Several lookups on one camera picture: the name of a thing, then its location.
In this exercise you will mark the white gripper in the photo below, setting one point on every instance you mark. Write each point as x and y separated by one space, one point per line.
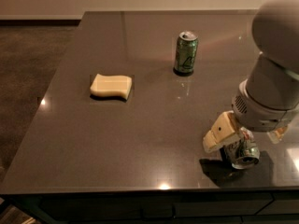
262 116

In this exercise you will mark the white 7up can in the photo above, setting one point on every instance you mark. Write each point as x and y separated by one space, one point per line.
244 153

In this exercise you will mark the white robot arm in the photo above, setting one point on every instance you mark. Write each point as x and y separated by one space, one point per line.
268 100

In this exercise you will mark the green soda can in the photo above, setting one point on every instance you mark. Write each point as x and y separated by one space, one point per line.
187 44

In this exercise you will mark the dark cabinet under table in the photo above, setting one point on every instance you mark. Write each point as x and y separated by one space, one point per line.
249 207

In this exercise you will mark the yellow sponge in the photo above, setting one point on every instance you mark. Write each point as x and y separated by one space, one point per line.
109 86

